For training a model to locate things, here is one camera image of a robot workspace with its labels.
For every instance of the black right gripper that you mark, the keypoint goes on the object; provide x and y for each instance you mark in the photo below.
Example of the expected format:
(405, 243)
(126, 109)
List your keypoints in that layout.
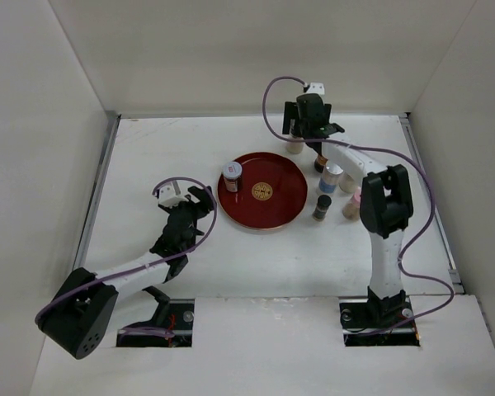
(290, 113)

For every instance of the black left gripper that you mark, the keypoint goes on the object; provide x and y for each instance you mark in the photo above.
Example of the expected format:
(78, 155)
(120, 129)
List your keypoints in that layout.
(205, 203)

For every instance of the clear-lid pale spice grinder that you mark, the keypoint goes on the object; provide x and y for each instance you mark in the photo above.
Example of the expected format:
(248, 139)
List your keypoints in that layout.
(295, 145)

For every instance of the silver-lid blue-label jar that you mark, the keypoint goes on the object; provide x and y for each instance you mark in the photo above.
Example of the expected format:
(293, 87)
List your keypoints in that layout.
(329, 179)

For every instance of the white-lid dark sauce jar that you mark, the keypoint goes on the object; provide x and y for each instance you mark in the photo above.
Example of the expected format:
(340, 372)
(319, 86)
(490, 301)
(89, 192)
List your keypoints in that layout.
(232, 175)

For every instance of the black-cap white powder bottle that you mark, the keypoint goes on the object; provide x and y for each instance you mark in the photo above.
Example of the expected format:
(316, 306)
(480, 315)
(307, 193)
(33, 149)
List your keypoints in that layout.
(347, 184)

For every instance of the small black-lid spice bottle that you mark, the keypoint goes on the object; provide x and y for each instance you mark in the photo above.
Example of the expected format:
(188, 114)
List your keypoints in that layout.
(322, 206)

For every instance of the pink-lid spice jar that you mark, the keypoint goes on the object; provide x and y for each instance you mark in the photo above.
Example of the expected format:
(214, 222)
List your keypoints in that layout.
(351, 210)

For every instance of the red-cap dark sauce bottle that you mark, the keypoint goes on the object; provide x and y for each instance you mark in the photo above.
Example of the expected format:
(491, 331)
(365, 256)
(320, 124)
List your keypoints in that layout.
(319, 162)

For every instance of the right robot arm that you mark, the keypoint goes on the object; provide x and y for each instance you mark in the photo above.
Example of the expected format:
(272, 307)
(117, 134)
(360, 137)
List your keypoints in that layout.
(385, 209)

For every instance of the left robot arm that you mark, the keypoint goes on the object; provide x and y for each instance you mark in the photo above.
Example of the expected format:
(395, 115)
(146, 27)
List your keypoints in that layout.
(78, 316)

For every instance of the red round tray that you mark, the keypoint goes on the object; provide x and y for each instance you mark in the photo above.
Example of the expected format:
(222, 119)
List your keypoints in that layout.
(273, 192)

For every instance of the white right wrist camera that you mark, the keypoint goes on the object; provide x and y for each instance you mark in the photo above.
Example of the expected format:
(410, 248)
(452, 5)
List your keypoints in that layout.
(314, 88)

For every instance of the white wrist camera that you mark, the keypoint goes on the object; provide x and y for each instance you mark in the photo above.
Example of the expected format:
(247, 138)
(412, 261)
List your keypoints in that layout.
(314, 88)
(169, 194)

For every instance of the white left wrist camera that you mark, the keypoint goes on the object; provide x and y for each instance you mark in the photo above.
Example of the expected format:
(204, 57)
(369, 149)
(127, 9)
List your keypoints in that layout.
(169, 194)

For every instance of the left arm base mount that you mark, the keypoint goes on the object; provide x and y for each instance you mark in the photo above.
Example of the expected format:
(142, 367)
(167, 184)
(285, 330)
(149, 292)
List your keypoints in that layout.
(171, 325)

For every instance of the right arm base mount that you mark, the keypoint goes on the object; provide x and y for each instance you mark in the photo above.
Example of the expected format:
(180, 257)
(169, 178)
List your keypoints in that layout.
(375, 322)

